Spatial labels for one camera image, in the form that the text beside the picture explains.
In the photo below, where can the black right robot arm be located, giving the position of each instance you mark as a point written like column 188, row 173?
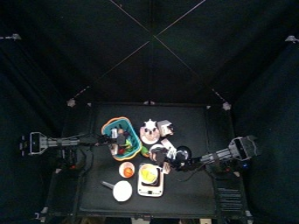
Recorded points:
column 226, row 153

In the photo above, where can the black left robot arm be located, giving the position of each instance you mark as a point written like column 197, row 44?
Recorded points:
column 54, row 142

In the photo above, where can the pale star-shaped toy starfruit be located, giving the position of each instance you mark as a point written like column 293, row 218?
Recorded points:
column 150, row 124

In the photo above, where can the green toy vegetable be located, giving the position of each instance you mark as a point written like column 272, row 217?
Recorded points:
column 129, row 145

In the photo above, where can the red toy fruit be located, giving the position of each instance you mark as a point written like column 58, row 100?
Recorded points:
column 122, row 151

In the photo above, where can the black round bowl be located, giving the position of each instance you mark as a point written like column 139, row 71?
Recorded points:
column 185, row 151

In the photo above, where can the teal basket with orange rim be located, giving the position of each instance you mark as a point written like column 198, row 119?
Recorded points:
column 133, row 128

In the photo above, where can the small green toy fruit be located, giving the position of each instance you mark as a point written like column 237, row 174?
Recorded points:
column 145, row 151

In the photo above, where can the pink round plate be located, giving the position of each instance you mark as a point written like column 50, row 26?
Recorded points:
column 150, row 136

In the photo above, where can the white and pink toy box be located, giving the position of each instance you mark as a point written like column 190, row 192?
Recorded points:
column 165, row 127

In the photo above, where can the small white bowl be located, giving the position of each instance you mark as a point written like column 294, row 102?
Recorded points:
column 127, row 169

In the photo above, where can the orange toy fruit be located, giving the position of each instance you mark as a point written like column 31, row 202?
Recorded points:
column 129, row 172

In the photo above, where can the silver frame corner bracket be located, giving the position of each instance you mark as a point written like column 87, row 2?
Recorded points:
column 149, row 102
column 292, row 38
column 226, row 106
column 71, row 102

